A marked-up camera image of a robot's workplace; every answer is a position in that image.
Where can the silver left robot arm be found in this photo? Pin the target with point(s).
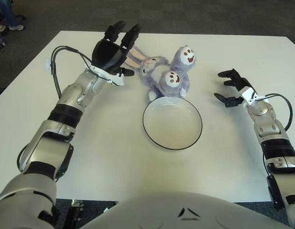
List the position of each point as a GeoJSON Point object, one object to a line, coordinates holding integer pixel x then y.
{"type": "Point", "coordinates": [71, 95]}

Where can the person's blue jeans leg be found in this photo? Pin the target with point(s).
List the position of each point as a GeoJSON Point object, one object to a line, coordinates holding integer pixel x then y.
{"type": "Point", "coordinates": [9, 12]}

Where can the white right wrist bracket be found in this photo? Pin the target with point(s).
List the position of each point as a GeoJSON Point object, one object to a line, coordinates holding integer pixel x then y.
{"type": "Point", "coordinates": [251, 95]}

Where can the white plate with black rim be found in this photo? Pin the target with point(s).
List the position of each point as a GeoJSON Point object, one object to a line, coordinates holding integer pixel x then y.
{"type": "Point", "coordinates": [172, 124]}

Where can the grey robot torso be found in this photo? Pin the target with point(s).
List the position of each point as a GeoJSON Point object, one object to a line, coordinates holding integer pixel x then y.
{"type": "Point", "coordinates": [161, 210]}

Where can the white sneaker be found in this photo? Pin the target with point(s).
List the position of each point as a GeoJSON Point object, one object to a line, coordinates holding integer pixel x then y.
{"type": "Point", "coordinates": [1, 28]}
{"type": "Point", "coordinates": [16, 27]}

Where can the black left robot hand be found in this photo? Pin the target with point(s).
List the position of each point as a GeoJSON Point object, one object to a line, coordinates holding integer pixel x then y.
{"type": "Point", "coordinates": [108, 53]}

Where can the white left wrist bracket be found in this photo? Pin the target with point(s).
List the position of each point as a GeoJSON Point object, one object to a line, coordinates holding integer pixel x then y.
{"type": "Point", "coordinates": [116, 80]}

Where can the purple plush rabbit doll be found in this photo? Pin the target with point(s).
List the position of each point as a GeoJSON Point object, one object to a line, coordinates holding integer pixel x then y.
{"type": "Point", "coordinates": [159, 71]}

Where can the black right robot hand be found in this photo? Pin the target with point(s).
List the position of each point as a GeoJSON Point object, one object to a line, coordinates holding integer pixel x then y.
{"type": "Point", "coordinates": [240, 83]}

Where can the black office chair base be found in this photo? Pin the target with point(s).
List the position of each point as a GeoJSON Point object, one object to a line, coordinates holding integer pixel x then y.
{"type": "Point", "coordinates": [21, 17]}

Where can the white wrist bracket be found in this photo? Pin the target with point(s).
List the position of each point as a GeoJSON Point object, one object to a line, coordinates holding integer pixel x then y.
{"type": "Point", "coordinates": [116, 80]}
{"type": "Point", "coordinates": [251, 95]}

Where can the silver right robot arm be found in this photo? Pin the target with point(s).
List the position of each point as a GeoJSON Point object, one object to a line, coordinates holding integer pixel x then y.
{"type": "Point", "coordinates": [269, 124]}

